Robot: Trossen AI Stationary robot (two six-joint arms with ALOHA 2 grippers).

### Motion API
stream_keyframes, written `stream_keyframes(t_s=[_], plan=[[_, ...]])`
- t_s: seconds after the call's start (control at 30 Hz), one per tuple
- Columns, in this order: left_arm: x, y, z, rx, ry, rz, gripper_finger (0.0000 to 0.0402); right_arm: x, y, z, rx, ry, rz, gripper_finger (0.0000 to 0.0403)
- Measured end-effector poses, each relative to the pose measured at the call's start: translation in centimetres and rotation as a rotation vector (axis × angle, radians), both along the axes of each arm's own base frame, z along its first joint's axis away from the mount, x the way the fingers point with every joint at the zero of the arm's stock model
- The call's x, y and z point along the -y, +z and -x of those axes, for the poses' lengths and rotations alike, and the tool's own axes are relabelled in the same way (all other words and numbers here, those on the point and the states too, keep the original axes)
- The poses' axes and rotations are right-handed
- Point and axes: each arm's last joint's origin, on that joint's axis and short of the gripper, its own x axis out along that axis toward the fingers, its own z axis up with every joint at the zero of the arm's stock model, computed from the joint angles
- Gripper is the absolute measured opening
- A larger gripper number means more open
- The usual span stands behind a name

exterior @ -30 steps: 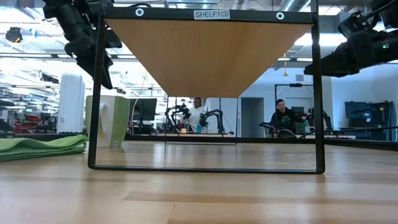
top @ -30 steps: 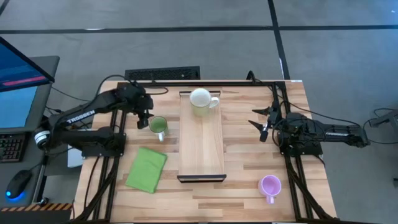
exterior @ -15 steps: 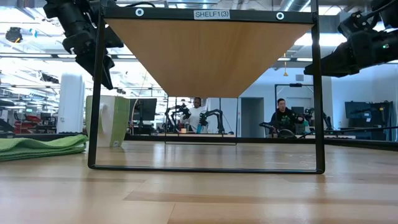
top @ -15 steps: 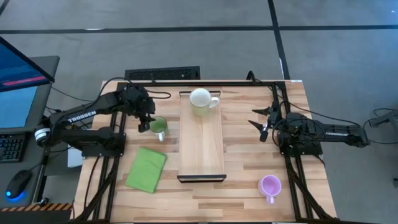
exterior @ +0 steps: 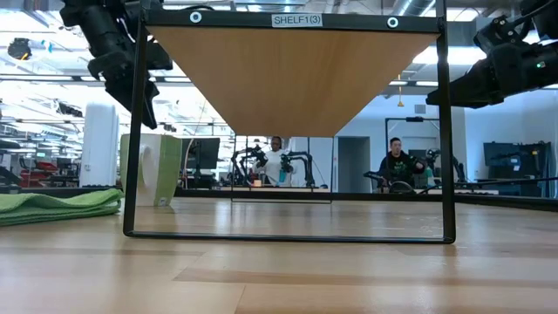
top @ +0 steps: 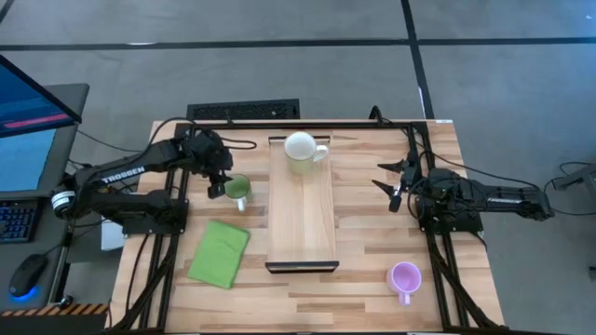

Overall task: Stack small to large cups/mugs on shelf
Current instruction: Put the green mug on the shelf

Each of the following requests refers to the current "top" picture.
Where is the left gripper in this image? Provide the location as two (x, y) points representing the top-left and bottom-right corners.
(187, 130), (235, 201)

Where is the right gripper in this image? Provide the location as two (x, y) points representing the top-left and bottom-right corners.
(371, 149), (423, 199)

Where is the medium green mug white handle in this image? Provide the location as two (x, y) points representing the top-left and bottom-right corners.
(223, 173), (255, 214)

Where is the large pale green mug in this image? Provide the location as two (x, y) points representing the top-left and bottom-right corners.
(283, 131), (331, 177)

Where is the small pink mug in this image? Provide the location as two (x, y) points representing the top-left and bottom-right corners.
(386, 261), (424, 307)

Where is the green folded cloth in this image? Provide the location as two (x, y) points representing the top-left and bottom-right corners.
(186, 220), (252, 291)

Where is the black floor vent grille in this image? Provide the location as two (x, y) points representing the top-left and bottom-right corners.
(185, 98), (302, 122)

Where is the white box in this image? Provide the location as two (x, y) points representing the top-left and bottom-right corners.
(100, 217), (128, 253)

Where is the grey metal stand leg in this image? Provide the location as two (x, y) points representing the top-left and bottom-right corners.
(551, 160), (596, 193)

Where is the grey framed screen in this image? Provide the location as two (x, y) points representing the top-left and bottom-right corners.
(0, 83), (91, 200)

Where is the black backlit keyboard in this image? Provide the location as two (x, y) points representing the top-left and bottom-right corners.
(0, 199), (41, 245)

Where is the tilted blue screen monitor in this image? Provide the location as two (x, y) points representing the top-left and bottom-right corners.
(0, 54), (85, 140)

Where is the black computer mouse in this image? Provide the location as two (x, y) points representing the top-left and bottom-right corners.
(7, 253), (49, 300)

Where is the dark grey desk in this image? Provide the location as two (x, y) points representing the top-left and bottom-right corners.
(0, 193), (75, 312)

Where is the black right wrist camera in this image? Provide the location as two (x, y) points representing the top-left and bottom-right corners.
(388, 184), (404, 214)

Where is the wooden shelf black frame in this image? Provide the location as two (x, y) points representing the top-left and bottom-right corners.
(264, 134), (341, 275)

